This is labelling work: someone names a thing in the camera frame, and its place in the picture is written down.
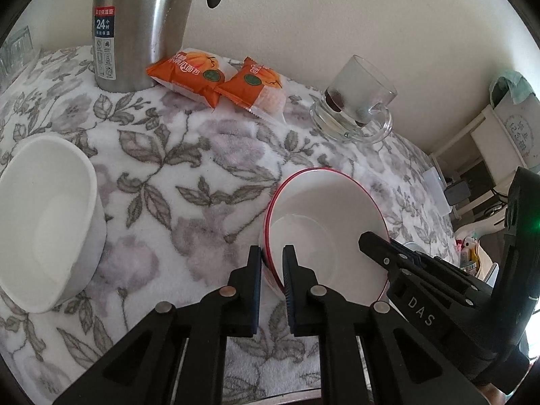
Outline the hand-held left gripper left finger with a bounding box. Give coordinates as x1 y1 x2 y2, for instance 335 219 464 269
53 245 264 405

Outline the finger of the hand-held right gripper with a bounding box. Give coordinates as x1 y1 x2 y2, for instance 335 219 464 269
390 238 440 269
358 231 423 282

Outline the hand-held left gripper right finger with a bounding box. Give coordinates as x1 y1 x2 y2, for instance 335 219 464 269
282 245 475 405

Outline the red rim strawberry bowl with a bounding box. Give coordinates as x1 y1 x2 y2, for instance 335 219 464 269
262 168 391 306

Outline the white square bowl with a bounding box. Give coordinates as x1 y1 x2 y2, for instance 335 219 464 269
0 133 107 314

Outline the clear plastic box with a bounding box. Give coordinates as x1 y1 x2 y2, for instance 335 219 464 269
424 168 452 216

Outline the black charger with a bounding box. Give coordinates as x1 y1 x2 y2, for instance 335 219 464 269
445 181 470 205

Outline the white side table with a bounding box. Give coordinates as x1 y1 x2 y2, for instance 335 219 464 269
428 105 521 203

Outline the grey floral tablecloth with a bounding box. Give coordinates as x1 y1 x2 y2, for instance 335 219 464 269
0 44 460 405

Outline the printed cushion with green cloth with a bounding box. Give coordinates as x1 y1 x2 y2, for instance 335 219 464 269
489 70 540 169

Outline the orange snack packet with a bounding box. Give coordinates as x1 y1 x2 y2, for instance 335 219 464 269
146 47 232 111
217 57 285 123

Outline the stainless steel thermos jug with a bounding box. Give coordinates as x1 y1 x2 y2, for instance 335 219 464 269
92 0 237 93

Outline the glass mug with handle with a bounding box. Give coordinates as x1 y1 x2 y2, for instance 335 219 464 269
310 55 398 142

